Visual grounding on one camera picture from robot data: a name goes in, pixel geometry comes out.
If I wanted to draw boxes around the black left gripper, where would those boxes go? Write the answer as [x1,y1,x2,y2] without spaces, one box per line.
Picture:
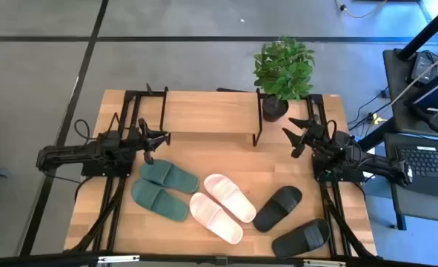
[127,117,171,154]

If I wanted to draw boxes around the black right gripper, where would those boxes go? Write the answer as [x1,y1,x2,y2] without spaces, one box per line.
[282,116,334,154]

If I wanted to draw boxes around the black slide sandal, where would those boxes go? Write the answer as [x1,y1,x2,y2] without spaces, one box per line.
[271,217,331,260]
[253,185,303,234]

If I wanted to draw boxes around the pink slide sandal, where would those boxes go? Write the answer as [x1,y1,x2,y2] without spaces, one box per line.
[203,173,257,224]
[189,191,244,245]

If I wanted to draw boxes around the black plant pot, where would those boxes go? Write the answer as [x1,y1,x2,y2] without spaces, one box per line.
[262,95,290,122]

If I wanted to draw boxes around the green slide sandal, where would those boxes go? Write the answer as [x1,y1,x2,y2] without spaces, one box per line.
[139,159,200,194]
[130,178,189,223]

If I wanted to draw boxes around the green leafy plant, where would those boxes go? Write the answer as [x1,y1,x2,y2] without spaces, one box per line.
[253,36,316,102]

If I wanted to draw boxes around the white paper sheet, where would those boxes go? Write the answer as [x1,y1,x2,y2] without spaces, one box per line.
[362,148,376,179]

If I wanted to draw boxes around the dark grey cart top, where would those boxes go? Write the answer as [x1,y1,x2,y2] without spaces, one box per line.
[383,47,438,135]

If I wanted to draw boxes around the black metal crossbar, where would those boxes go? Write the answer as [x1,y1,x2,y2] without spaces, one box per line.
[0,251,438,267]

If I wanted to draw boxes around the beige thin rod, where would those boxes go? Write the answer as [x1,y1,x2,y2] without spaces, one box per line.
[390,44,438,106]

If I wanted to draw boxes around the black computer keyboard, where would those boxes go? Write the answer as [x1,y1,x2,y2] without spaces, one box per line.
[395,145,438,198]

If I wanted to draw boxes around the black power adapter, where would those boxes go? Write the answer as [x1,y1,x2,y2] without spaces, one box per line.
[411,51,433,84]

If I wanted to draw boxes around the dark monitor screen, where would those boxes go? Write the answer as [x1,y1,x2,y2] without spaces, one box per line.
[405,62,438,114]

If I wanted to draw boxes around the black diagonal pole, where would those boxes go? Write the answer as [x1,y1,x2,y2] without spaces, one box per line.
[398,0,438,61]

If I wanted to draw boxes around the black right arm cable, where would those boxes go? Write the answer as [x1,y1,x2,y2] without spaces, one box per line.
[325,119,339,144]

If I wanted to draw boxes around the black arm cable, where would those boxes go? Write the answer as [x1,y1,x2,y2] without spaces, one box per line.
[73,119,94,145]
[325,119,339,144]

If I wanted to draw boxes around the wooden shelf black metal frame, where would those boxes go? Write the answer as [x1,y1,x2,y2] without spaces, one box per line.
[158,85,264,148]

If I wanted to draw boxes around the black floor cables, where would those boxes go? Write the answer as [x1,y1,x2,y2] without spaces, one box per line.
[347,85,392,131]

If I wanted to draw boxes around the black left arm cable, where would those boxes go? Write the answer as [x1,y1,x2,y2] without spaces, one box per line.
[73,119,94,145]

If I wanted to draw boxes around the silver metal bracket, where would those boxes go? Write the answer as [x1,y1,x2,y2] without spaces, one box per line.
[302,259,346,267]
[97,254,141,264]

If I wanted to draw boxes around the yellow floor cable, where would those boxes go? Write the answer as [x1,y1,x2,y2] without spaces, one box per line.
[335,0,388,19]

